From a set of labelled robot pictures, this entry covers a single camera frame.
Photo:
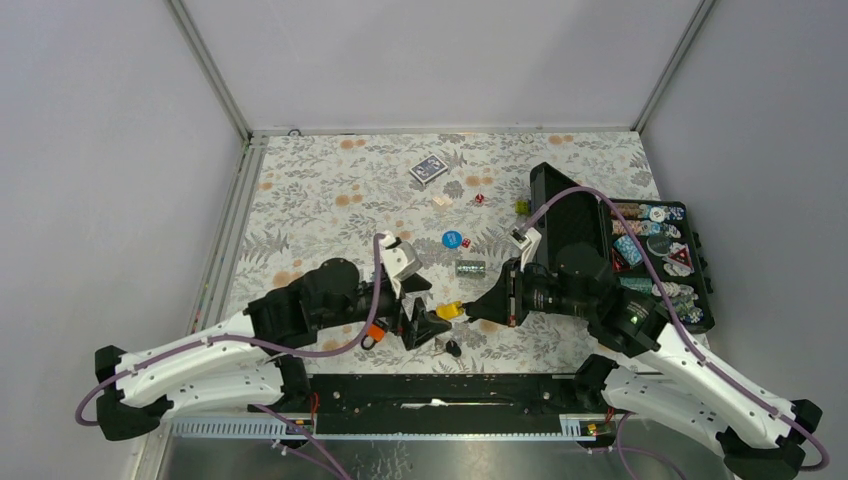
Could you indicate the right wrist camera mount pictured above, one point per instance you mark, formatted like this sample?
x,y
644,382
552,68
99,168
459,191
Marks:
x,y
527,240

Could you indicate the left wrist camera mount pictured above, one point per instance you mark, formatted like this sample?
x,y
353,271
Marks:
x,y
399,260

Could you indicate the translucent small cube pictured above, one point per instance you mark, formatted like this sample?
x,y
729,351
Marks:
x,y
442,202

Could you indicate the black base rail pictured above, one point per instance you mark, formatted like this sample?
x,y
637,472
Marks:
x,y
452,404

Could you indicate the blue playing card deck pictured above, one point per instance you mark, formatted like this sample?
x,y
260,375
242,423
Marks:
x,y
428,169

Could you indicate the yellow padlock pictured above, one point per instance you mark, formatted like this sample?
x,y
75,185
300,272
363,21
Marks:
x,y
450,311

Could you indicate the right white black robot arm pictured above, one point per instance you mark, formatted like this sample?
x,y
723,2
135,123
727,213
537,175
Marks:
x,y
653,370

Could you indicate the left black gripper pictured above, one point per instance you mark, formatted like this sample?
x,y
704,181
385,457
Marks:
x,y
423,326

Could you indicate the black headed key bunch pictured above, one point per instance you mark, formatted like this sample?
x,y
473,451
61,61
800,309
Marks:
x,y
450,347

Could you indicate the black poker chip case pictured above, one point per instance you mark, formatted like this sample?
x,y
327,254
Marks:
x,y
634,235

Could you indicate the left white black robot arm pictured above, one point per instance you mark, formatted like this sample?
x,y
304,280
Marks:
x,y
256,356

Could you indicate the yellow green small die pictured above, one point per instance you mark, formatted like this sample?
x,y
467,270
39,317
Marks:
x,y
522,207

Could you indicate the orange padlock with key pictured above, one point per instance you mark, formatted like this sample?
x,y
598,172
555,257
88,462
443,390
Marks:
x,y
374,335

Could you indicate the floral tablecloth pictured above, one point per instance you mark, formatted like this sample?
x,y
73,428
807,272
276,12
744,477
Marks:
x,y
322,197

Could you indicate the blue round poker chip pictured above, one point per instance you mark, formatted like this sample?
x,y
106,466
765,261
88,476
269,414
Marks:
x,y
452,239

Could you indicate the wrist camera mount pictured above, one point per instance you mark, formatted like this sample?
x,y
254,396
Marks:
x,y
399,260
527,240

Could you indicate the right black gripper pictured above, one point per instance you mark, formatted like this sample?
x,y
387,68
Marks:
x,y
504,302

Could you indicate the patterned poker chip roll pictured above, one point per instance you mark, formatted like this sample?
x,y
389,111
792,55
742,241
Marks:
x,y
470,268

